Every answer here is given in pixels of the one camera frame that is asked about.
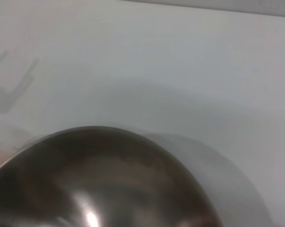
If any stainless steel bowl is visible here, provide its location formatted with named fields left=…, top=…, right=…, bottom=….
left=0, top=125, right=225, bottom=227

